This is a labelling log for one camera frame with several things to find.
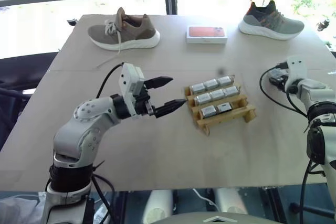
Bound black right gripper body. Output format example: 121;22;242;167
268;68;289;89

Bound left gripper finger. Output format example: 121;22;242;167
153;99;187;119
145;76;174;90

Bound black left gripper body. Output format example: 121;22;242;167
133;81;157;118

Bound wooden tray rack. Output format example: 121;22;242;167
183;75;257;137

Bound grey sneaker with orange accents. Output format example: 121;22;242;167
238;0;306;41

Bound brown sneaker with white laces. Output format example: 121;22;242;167
87;7;161;69

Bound white phone box, orange print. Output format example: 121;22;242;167
186;25;228;45

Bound white rounded cylinder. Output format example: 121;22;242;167
145;189;174;221
214;187;248;216

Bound grey rounded shape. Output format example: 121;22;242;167
149;209;286;224

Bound black office chair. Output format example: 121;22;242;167
0;50;59;154

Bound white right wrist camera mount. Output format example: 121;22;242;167
284;55;308;94

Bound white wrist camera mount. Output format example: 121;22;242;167
118;62;145;116
284;55;308;94

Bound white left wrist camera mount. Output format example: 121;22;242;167
118;62;145;116

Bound black cable under left arm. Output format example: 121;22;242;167
90;160;118;224

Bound black cable under arm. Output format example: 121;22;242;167
298;159;325;224
90;160;118;224

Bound thin white cable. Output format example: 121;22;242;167
192;188;219;210

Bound black cable under right arm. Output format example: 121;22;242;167
298;159;325;224

